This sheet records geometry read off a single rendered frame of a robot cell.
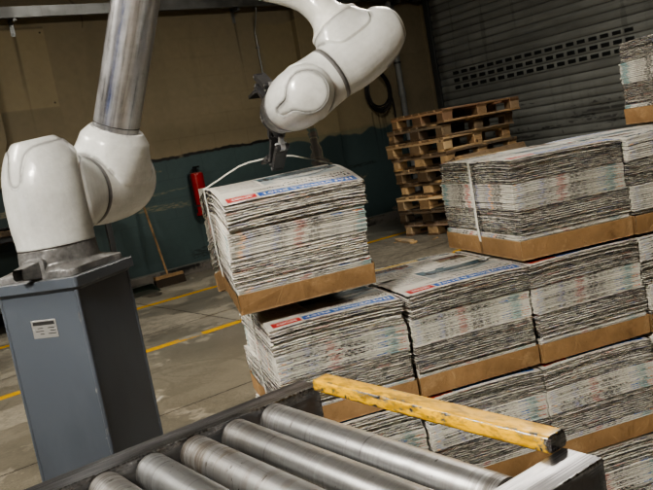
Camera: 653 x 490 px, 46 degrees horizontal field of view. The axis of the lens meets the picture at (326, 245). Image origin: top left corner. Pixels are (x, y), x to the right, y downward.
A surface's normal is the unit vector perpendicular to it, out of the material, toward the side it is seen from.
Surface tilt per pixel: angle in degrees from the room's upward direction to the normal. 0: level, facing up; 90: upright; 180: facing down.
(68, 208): 91
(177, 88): 90
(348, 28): 65
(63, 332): 90
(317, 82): 81
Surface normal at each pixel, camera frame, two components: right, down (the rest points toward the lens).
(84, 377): -0.29, 0.18
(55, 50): 0.59, 0.00
